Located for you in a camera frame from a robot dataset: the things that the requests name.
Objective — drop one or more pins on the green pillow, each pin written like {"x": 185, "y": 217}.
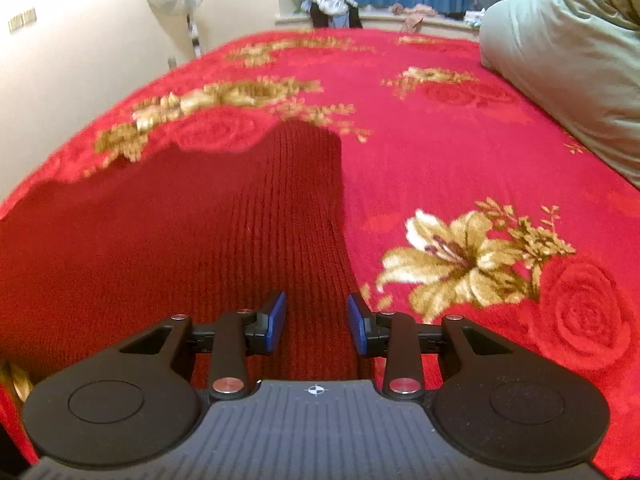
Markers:
{"x": 565, "y": 50}

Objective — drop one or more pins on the red ribbed knit sweater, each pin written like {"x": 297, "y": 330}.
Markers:
{"x": 200, "y": 240}

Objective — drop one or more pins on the white wall socket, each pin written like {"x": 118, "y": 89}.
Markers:
{"x": 171, "y": 61}

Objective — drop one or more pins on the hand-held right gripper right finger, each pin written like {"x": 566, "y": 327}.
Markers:
{"x": 356, "y": 325}

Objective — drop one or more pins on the wall switch plate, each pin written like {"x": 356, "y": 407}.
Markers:
{"x": 22, "y": 20}

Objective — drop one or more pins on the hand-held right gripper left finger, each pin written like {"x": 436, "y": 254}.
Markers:
{"x": 276, "y": 322}

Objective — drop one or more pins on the beige clothes pile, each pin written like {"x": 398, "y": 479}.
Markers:
{"x": 415, "y": 15}

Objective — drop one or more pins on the black chair with clothes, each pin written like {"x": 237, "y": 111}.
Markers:
{"x": 335, "y": 10}

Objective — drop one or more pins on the red floral blanket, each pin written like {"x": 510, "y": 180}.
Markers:
{"x": 425, "y": 150}

